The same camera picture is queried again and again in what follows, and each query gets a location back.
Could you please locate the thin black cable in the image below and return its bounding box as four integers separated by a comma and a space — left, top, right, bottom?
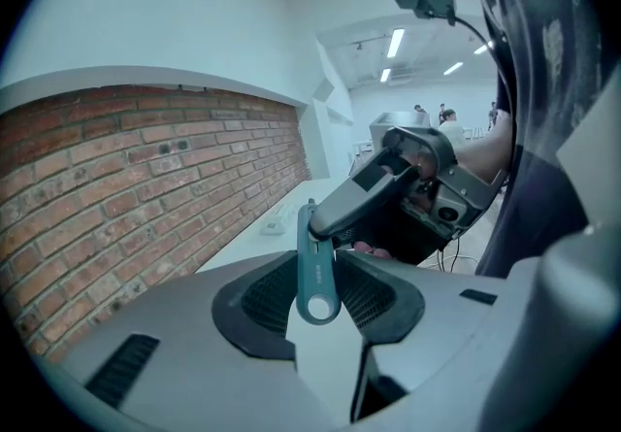
435, 235, 480, 273

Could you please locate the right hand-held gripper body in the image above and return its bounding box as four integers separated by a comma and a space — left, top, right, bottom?
381, 125, 507, 247

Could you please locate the black camera cable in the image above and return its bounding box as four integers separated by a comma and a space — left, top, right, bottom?
448, 0, 508, 111

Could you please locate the person's right forearm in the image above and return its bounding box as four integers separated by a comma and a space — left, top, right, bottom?
454, 108, 514, 184

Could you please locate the person's right hand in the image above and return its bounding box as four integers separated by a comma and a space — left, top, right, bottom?
403, 148, 441, 182

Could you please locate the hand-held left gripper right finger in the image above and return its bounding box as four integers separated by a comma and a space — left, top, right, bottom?
333, 249, 515, 426

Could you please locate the white wall vent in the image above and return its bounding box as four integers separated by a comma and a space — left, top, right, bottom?
311, 77, 336, 104

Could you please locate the white power strip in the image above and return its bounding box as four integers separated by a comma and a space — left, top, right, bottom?
259, 203, 298, 237

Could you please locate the person's dark shirt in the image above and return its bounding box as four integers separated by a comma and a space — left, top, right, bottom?
455, 0, 621, 280

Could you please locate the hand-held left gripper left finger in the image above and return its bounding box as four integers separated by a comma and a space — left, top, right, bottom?
60, 249, 316, 432

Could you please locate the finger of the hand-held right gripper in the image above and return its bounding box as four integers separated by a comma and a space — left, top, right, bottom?
330, 204, 441, 267
308, 148, 422, 243

